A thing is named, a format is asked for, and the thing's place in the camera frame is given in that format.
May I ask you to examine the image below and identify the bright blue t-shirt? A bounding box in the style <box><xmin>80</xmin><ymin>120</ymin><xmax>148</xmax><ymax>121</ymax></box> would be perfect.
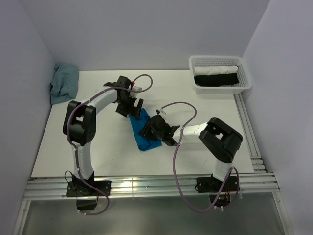
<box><xmin>129</xmin><ymin>108</ymin><xmax>162</xmax><ymax>151</ymax></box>

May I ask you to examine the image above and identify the white rolled t-shirt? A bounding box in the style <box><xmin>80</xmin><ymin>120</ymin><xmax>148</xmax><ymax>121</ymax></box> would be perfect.
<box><xmin>193</xmin><ymin>66</ymin><xmax>238</xmax><ymax>76</ymax></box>

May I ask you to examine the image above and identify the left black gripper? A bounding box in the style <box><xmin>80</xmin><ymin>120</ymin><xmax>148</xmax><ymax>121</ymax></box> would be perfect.
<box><xmin>116</xmin><ymin>95</ymin><xmax>143</xmax><ymax>120</ymax></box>

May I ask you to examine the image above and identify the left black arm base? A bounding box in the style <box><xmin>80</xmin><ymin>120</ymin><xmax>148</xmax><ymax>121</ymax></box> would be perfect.
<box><xmin>64</xmin><ymin>171</ymin><xmax>112</xmax><ymax>211</ymax></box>

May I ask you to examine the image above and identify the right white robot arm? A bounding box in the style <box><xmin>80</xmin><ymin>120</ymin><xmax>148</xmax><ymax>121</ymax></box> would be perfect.
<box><xmin>139</xmin><ymin>114</ymin><xmax>243</xmax><ymax>191</ymax></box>

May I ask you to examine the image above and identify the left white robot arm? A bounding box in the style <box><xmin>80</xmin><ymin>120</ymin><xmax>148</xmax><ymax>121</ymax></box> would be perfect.
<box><xmin>63</xmin><ymin>76</ymin><xmax>145</xmax><ymax>195</ymax></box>

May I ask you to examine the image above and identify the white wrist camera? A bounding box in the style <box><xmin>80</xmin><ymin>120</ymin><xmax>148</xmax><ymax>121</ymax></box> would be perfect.
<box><xmin>129</xmin><ymin>82</ymin><xmax>142</xmax><ymax>98</ymax></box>
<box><xmin>156</xmin><ymin>108</ymin><xmax>167</xmax><ymax>119</ymax></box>

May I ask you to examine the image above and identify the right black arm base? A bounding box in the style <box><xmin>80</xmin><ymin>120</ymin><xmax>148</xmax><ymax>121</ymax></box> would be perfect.
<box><xmin>194</xmin><ymin>175</ymin><xmax>240</xmax><ymax>209</ymax></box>

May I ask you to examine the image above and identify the white perforated plastic basket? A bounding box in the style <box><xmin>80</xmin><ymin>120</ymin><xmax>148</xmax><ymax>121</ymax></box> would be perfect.
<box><xmin>189</xmin><ymin>55</ymin><xmax>252</xmax><ymax>94</ymax></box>

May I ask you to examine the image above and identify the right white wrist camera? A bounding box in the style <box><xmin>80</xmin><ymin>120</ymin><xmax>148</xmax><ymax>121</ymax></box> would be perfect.
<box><xmin>156</xmin><ymin>108</ymin><xmax>167</xmax><ymax>119</ymax></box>

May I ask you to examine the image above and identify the aluminium front rail frame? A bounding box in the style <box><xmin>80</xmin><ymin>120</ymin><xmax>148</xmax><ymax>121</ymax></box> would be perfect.
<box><xmin>13</xmin><ymin>172</ymin><xmax>284</xmax><ymax>235</ymax></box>

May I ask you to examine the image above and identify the grey-blue crumpled t-shirt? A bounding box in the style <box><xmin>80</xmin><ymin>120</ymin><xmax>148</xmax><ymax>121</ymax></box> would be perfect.
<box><xmin>49</xmin><ymin>64</ymin><xmax>79</xmax><ymax>105</ymax></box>

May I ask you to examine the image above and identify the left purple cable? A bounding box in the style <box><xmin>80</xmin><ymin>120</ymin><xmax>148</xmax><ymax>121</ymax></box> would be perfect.
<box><xmin>67</xmin><ymin>74</ymin><xmax>154</xmax><ymax>216</ymax></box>

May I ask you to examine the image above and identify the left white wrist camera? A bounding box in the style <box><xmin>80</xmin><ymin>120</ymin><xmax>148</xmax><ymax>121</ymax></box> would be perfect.
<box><xmin>129</xmin><ymin>82</ymin><xmax>142</xmax><ymax>98</ymax></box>

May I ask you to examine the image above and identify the black rolled t-shirt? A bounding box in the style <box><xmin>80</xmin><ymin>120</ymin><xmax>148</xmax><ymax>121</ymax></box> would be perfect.
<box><xmin>194</xmin><ymin>73</ymin><xmax>239</xmax><ymax>87</ymax></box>

